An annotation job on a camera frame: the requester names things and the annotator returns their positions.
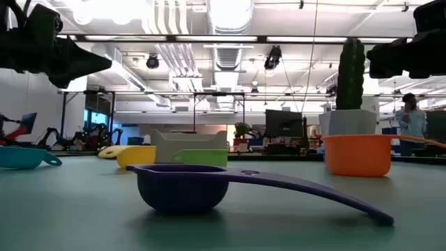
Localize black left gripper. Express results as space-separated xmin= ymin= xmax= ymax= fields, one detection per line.
xmin=0 ymin=0 xmax=113 ymax=89

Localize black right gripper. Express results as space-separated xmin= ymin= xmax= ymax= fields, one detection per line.
xmin=365 ymin=0 xmax=446 ymax=79

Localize orange-red measuring cup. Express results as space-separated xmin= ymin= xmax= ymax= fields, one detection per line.
xmin=322 ymin=134 xmax=446 ymax=178

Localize blue measuring cup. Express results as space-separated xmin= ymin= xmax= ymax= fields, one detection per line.
xmin=0 ymin=145 xmax=63 ymax=170

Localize yellow measuring cup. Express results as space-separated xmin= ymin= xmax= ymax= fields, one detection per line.
xmin=98 ymin=145 xmax=157 ymax=169

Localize purple measuring cup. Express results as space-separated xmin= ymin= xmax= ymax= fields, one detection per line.
xmin=125 ymin=163 xmax=395 ymax=227

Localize white plastic basket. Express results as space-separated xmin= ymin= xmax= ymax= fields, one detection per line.
xmin=150 ymin=129 xmax=229 ymax=164

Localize green cactus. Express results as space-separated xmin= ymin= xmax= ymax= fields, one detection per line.
xmin=335 ymin=37 xmax=366 ymax=111

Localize person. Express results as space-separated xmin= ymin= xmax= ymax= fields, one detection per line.
xmin=395 ymin=92 xmax=428 ymax=157

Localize background robot arms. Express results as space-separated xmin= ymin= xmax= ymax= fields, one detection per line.
xmin=0 ymin=112 xmax=123 ymax=152

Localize white faceted planter pot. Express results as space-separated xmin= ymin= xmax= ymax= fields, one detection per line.
xmin=318 ymin=109 xmax=378 ymax=137

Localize black ceiling spotlight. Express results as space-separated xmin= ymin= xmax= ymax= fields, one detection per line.
xmin=263 ymin=45 xmax=283 ymax=70
xmin=146 ymin=54 xmax=160 ymax=70

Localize dark computer monitor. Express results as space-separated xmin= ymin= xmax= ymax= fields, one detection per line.
xmin=264 ymin=109 xmax=304 ymax=139

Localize potted plant in red pot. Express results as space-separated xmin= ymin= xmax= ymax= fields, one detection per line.
xmin=232 ymin=121 xmax=250 ymax=153

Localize black metal frame stand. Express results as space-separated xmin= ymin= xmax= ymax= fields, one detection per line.
xmin=59 ymin=89 xmax=116 ymax=147

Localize black aluminium table frame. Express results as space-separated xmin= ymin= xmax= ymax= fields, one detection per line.
xmin=52 ymin=150 xmax=446 ymax=165

